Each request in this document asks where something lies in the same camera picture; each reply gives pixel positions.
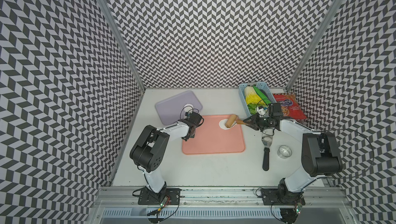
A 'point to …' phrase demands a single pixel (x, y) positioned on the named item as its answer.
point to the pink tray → (210, 138)
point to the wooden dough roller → (232, 120)
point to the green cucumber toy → (262, 95)
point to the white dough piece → (222, 124)
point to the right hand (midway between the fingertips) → (244, 124)
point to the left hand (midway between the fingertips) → (183, 133)
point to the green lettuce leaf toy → (252, 108)
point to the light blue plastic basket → (263, 86)
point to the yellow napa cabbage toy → (252, 97)
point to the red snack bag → (290, 106)
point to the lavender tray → (171, 110)
